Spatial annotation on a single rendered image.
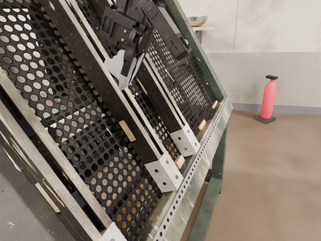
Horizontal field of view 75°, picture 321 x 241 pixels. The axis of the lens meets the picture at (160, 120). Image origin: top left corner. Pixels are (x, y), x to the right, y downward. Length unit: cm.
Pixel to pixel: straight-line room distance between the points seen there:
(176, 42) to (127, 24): 9
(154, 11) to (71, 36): 37
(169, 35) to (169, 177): 48
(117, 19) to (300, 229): 187
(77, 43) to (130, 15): 32
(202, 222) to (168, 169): 93
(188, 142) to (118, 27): 60
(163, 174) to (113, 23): 50
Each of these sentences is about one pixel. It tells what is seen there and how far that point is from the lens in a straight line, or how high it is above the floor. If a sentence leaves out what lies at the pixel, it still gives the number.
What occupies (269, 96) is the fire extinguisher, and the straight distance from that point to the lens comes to 321.
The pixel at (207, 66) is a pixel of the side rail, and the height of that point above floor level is 112.
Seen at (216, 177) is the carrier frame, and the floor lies 18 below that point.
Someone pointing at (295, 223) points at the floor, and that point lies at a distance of 203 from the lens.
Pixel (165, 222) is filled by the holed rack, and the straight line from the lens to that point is 71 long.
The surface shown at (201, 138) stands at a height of 90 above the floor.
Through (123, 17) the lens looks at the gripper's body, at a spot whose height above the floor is 145.
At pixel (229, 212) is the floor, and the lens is 193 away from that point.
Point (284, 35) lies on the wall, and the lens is 345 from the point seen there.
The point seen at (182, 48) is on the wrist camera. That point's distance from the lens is 39.
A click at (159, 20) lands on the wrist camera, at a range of 40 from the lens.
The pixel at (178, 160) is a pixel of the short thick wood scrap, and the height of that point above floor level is 91.
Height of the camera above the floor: 145
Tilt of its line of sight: 27 degrees down
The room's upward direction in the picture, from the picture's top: 4 degrees counter-clockwise
